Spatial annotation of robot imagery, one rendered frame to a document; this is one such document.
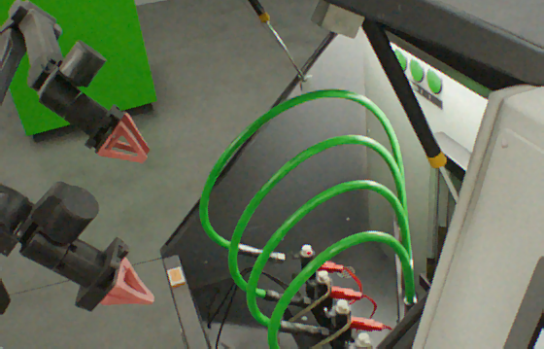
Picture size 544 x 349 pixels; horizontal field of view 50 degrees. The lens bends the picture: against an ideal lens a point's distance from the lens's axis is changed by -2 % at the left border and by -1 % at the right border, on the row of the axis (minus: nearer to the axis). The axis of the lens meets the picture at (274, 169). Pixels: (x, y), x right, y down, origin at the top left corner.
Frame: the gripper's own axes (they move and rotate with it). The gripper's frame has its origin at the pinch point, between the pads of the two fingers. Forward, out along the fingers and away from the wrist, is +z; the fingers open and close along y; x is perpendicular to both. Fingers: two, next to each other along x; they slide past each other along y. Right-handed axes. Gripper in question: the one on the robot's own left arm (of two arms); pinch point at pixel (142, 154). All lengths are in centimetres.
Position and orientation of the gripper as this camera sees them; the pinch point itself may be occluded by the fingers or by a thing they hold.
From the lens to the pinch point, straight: 107.8
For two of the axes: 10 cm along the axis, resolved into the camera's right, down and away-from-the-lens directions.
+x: -6.2, 7.7, 1.8
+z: 7.8, 5.7, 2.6
